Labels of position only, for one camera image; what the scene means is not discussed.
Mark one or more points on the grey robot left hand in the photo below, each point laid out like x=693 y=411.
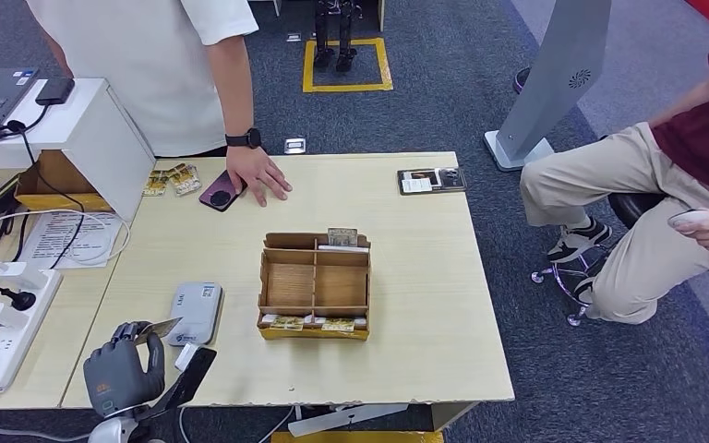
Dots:
x=122 y=376

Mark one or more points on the white handheld device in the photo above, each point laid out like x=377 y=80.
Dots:
x=688 y=218

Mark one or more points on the dark purple smartphone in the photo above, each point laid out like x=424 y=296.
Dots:
x=220 y=195

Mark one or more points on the grey card reader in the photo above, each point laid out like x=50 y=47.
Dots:
x=195 y=315

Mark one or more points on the cardboard organiser box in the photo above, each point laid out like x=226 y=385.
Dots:
x=290 y=284

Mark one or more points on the yellow printed key card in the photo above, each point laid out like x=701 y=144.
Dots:
x=338 y=326
x=287 y=323

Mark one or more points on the person's left forearm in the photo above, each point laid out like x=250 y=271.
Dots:
x=235 y=92

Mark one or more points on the person's right forearm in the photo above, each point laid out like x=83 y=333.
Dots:
x=688 y=104
x=61 y=61

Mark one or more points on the person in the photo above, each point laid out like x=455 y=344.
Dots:
x=134 y=73
x=666 y=257

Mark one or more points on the pale printed upright card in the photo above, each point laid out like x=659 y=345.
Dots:
x=343 y=237

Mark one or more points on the small white card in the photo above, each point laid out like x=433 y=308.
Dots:
x=417 y=186

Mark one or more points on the small dark card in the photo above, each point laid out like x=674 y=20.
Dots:
x=450 y=178

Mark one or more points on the black wrist watch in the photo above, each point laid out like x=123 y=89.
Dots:
x=245 y=139

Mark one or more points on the silver floor socket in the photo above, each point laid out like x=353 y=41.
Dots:
x=295 y=145
x=294 y=37

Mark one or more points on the black stool chrome base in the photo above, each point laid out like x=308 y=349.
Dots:
x=633 y=208

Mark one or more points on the white power strip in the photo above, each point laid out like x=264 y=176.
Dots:
x=6 y=348

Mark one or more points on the black plug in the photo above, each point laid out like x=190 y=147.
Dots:
x=23 y=300

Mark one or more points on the black humanoid robot legs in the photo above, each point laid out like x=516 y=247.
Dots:
x=323 y=55

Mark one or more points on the white box stand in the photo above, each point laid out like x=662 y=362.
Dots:
x=116 y=147

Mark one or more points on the printed paper sheet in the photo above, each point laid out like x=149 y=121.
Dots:
x=55 y=244

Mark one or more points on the white charger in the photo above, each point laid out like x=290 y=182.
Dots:
x=15 y=269

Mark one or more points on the open yellow cardboard box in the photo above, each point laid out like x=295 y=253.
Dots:
x=55 y=174

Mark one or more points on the black flat adapter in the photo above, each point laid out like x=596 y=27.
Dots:
x=55 y=90

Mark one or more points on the black power brick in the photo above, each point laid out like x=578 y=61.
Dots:
x=0 y=195

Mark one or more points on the grey kiosk stand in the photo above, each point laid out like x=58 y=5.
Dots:
x=556 y=73

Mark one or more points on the dark shoe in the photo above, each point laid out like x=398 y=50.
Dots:
x=521 y=79

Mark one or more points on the desk leg panel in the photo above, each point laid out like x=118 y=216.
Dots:
x=449 y=416

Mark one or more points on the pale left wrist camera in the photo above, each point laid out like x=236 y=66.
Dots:
x=186 y=356

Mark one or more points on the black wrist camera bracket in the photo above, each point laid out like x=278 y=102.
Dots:
x=195 y=373

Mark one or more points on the white desk bracket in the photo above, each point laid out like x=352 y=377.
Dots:
x=342 y=419

